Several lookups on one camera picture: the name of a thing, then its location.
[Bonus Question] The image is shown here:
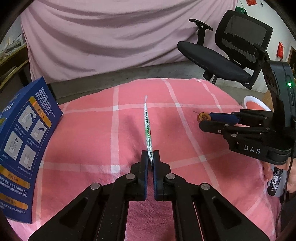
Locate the green white wrapper strip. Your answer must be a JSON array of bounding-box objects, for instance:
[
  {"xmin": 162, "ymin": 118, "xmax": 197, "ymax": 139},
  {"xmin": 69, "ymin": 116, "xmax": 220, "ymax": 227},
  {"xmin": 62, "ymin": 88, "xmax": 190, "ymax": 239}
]
[{"xmin": 144, "ymin": 95, "xmax": 153, "ymax": 166}]

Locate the red white trash basin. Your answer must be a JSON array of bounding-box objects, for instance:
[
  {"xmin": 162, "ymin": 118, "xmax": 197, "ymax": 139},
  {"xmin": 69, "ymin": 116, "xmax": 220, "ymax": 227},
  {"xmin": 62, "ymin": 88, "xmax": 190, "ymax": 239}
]
[{"xmin": 242, "ymin": 95, "xmax": 271, "ymax": 111}]

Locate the person's right hand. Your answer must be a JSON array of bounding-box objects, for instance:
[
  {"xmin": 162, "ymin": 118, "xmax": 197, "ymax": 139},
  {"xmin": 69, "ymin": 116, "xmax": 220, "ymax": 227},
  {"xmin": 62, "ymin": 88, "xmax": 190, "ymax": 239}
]
[{"xmin": 262, "ymin": 158, "xmax": 296, "ymax": 194}]

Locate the dried apple slice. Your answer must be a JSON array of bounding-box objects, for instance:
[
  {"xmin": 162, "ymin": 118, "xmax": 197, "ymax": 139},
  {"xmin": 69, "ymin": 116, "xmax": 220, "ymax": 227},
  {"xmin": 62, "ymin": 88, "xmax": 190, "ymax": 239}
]
[{"xmin": 197, "ymin": 113, "xmax": 212, "ymax": 123}]

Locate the black office chair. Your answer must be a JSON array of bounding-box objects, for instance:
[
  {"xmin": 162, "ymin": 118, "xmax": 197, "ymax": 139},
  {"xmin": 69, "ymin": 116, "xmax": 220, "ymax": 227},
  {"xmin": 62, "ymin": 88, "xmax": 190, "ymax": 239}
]
[{"xmin": 177, "ymin": 10, "xmax": 273, "ymax": 89}]

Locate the blue cardboard box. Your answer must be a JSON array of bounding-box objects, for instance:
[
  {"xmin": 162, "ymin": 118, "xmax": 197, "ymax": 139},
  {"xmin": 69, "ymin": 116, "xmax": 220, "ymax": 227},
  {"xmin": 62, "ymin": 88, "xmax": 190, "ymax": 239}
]
[{"xmin": 1, "ymin": 77, "xmax": 62, "ymax": 223}]

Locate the pink hanging sheet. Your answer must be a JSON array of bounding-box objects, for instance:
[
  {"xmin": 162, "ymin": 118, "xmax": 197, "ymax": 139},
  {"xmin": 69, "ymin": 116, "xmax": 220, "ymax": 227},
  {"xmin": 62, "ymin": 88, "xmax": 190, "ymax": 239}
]
[{"xmin": 21, "ymin": 1, "xmax": 237, "ymax": 83}]

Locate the wooden wall shelf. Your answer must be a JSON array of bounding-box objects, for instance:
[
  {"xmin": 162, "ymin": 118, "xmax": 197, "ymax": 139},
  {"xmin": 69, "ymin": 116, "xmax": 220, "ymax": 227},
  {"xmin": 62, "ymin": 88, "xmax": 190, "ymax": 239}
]
[{"xmin": 1, "ymin": 42, "xmax": 31, "ymax": 92}]

